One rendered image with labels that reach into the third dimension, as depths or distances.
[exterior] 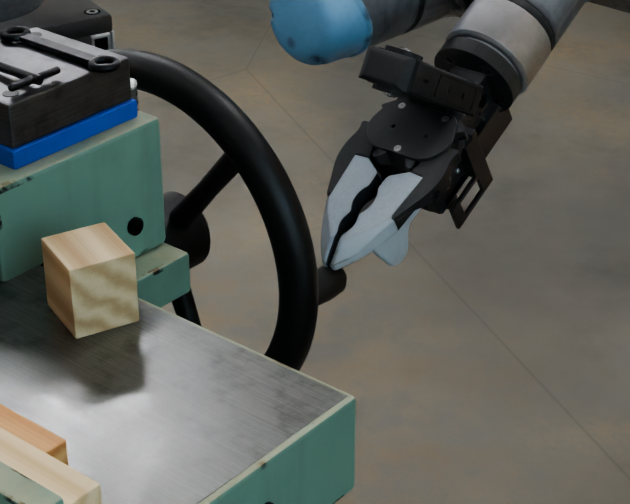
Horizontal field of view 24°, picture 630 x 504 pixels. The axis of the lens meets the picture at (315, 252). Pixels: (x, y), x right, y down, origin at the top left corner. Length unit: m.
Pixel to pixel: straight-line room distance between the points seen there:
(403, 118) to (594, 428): 1.26
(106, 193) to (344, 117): 2.41
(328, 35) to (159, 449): 0.49
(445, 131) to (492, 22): 0.10
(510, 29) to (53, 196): 0.42
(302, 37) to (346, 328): 1.41
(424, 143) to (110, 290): 0.36
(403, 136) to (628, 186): 1.97
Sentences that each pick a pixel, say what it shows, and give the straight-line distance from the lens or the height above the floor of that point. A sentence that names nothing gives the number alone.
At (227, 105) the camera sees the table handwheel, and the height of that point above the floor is 0.94.
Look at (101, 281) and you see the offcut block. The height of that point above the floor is 0.93.
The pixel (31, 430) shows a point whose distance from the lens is 0.67.
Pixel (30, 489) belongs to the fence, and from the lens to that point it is 0.61.
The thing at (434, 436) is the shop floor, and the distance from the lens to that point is 2.25.
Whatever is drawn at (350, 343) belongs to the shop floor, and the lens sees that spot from 2.46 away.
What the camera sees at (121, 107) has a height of 0.97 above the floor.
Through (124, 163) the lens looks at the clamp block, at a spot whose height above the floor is 0.94.
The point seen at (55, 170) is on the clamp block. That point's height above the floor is 0.96.
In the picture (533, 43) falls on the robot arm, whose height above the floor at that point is 0.92.
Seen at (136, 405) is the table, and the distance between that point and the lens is 0.75.
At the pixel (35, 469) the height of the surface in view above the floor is 0.95.
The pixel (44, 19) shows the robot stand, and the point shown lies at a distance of 1.52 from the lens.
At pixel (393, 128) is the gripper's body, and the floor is 0.88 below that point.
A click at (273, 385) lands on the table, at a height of 0.90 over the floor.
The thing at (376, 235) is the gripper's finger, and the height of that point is 0.83.
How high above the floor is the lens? 1.33
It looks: 29 degrees down
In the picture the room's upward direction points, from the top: straight up
